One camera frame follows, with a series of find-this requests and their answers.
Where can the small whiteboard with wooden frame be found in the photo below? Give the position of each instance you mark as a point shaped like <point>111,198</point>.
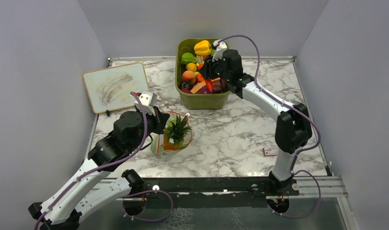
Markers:
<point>109,89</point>

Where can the green plastic bin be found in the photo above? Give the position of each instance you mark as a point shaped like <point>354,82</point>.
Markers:
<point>196,101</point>

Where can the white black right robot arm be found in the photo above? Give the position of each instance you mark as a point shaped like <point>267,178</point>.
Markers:
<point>293,127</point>

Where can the yellow lemon toy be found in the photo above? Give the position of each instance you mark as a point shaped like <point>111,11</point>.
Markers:
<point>191,67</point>

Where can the magenta sweet potato toy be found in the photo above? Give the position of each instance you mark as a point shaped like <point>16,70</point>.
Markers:
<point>186,91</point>

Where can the orange spiky pineapple toy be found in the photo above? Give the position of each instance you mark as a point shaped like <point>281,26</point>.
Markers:
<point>175,133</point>

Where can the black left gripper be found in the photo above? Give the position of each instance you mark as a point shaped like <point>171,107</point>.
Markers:
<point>160,119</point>

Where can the dark plum toy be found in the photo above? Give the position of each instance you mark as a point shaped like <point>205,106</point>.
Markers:
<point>185,85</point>

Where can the yellow bell pepper toy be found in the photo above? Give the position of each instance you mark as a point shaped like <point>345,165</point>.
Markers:
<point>202,48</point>

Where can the peach toy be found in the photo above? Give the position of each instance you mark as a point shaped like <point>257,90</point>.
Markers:
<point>189,76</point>

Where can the purple eggplant toy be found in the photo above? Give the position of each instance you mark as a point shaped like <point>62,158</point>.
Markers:
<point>205,90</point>

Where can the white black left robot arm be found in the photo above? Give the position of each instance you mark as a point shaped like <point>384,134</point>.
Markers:
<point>75,201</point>

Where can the small red white card box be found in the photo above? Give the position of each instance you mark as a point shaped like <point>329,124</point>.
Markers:
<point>270,151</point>

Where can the black metal base rail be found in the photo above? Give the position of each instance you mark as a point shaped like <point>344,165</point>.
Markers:
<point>207,192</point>

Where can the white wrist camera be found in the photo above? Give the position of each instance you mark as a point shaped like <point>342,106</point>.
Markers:
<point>148,100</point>
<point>218,47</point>

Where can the clear zip bag orange zipper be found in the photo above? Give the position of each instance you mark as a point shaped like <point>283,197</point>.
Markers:
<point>157,144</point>

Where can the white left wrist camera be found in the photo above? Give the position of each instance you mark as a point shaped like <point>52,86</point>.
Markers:
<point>148,100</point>

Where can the orange carrot toy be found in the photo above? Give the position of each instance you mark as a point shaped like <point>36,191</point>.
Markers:
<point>209,85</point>

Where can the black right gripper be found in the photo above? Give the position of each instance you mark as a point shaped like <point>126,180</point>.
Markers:
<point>207,71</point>

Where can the green pepper toy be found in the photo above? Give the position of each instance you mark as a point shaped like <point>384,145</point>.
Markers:
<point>188,58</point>

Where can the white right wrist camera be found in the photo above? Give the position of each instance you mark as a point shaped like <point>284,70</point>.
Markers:
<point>218,47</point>

